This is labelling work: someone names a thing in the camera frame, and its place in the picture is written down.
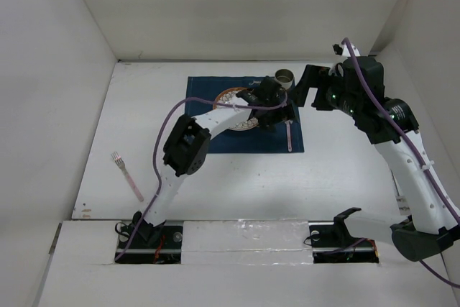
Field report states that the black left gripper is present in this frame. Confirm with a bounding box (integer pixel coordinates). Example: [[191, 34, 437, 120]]
[[258, 91, 298, 132]]

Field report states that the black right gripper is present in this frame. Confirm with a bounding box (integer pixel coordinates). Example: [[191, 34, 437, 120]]
[[290, 63, 362, 118]]

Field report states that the pink handled knife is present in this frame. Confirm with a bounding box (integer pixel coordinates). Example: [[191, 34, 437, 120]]
[[285, 121, 293, 152]]

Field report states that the dark blue cloth placemat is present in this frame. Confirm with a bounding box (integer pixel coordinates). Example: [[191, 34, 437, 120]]
[[186, 76, 304, 154]]

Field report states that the white cup with cork base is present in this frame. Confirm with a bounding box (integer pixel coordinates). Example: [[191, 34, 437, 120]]
[[274, 69, 295, 91]]

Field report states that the floral patterned ceramic bowl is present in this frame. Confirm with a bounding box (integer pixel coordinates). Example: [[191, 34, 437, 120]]
[[215, 87, 258, 132]]

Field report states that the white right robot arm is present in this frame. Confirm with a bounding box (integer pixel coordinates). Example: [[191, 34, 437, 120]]
[[289, 39, 459, 262]]

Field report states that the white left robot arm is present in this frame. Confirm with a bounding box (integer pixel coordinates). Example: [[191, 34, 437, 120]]
[[130, 77, 305, 247]]

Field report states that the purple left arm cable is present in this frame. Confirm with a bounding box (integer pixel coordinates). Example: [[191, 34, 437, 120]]
[[114, 96, 290, 263]]

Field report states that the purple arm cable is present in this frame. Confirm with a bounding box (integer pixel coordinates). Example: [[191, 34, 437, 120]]
[[323, 37, 460, 288], [114, 96, 290, 263]]

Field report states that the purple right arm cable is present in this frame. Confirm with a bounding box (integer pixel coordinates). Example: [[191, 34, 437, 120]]
[[323, 37, 460, 288]]

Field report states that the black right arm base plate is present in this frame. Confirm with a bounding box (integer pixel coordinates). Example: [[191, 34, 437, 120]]
[[303, 207, 380, 264]]

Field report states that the pink handled fork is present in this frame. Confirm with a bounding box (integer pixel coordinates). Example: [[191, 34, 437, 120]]
[[111, 152, 144, 202]]

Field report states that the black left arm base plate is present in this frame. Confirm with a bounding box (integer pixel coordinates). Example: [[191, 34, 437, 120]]
[[114, 220, 183, 265]]

